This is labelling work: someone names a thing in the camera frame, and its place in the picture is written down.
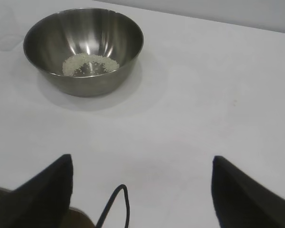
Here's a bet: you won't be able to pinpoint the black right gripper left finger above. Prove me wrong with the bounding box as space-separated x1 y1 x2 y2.
0 154 75 228

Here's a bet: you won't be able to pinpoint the stainless steel mixing bowl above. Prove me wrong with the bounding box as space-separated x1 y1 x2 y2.
23 7 144 97

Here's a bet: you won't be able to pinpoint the white rice grains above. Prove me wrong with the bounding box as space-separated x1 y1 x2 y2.
62 53 120 77

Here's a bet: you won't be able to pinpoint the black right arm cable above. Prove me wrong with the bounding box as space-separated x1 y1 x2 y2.
95 184 129 228

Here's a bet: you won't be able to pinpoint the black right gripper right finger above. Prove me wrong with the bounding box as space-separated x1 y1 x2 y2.
211 155 285 228

